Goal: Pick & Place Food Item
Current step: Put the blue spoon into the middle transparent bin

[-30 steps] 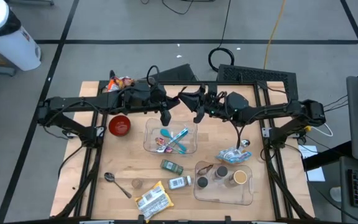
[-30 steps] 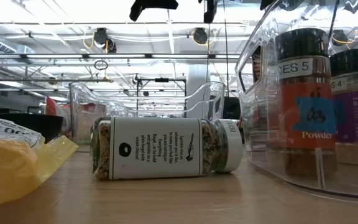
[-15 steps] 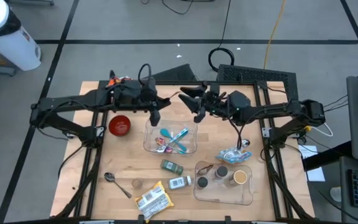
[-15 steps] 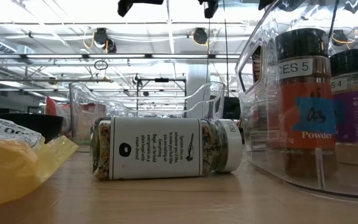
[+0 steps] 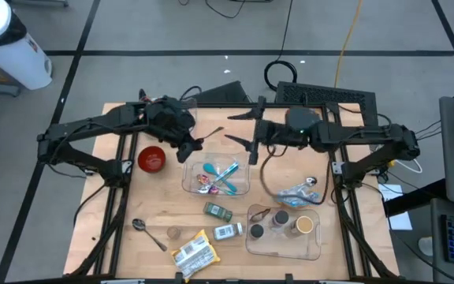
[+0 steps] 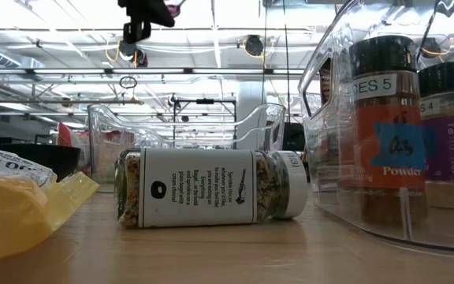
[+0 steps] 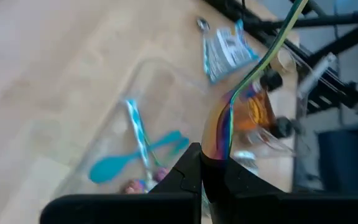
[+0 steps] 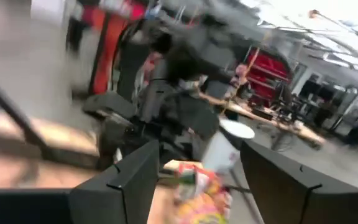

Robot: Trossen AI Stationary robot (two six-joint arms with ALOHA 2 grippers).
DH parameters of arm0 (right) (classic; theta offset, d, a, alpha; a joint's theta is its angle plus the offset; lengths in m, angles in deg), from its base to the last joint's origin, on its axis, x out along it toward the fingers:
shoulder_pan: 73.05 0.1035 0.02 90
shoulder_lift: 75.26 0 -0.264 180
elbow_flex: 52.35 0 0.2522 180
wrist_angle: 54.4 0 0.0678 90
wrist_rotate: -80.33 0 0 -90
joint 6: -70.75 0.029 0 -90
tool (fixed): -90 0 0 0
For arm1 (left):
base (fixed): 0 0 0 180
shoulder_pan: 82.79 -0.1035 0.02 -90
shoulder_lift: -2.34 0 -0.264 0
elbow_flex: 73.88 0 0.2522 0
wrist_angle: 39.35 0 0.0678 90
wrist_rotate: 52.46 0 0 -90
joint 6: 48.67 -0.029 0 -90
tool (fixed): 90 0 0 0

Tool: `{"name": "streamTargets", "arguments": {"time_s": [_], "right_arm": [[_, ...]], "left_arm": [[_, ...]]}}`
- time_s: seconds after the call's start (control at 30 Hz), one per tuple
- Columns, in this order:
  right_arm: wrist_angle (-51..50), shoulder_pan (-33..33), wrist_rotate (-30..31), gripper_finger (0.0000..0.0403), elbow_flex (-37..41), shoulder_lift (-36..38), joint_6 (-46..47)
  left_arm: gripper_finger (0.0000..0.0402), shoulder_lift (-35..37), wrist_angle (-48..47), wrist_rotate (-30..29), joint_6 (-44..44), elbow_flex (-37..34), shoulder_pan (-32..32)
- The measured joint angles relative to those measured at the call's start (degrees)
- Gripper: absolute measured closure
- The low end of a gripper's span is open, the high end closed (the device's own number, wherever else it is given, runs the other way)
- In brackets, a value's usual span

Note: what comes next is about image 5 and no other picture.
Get white paper sheet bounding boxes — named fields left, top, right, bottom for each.
left=377, top=183, right=413, bottom=231

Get coiled black floor cable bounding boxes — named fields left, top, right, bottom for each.
left=263, top=0, right=298, bottom=92

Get silver spoon iridescent handle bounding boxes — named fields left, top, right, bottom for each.
left=197, top=162, right=240, bottom=195
left=285, top=176, right=318, bottom=196

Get plain silver metal spoon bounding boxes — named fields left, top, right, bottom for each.
left=131, top=218, right=168, bottom=252

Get green spice jar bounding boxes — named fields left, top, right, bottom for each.
left=203, top=201, right=234, bottom=222

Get orange label spice jar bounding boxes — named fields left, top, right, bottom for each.
left=248, top=223, right=266, bottom=241

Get red bowl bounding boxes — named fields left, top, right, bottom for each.
left=137, top=145, right=167, bottom=174

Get blue clear plastic pouch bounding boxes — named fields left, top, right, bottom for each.
left=276, top=185, right=322, bottom=209

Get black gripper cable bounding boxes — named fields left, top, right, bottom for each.
left=178, top=84, right=203, bottom=100
left=259, top=144, right=333, bottom=207

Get thin black floor cable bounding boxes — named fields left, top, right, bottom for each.
left=205, top=0, right=247, bottom=20

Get clear plastic bin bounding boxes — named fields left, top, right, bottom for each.
left=181, top=151, right=251, bottom=197
left=244, top=203, right=322, bottom=261
left=134, top=98, right=199, bottom=142

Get black metal table frame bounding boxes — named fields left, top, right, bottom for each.
left=63, top=89, right=400, bottom=284

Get plain black box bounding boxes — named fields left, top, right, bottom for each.
left=181, top=80, right=251, bottom=104

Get purple label spice jar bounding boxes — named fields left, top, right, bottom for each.
left=270, top=209, right=290, bottom=230

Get white computer mouse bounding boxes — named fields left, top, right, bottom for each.
left=419, top=236, right=435, bottom=257

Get blue plastic spoon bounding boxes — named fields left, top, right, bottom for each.
left=203, top=162, right=239, bottom=194

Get white label seasoning jar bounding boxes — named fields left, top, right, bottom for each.
left=212, top=222, right=244, bottom=241

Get black desk beam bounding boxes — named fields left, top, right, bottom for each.
left=382, top=177, right=448, bottom=218

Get yellow floor cable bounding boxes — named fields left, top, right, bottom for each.
left=333, top=0, right=364, bottom=88

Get yellow snack packet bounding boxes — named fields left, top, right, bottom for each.
left=170, top=229, right=222, bottom=283

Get tan lid spice jar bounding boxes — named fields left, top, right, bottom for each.
left=288, top=215, right=314, bottom=239

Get white trash can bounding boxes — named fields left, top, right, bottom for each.
left=0, top=0, right=54, bottom=91

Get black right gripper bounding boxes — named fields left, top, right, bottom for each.
left=224, top=95, right=291, bottom=166

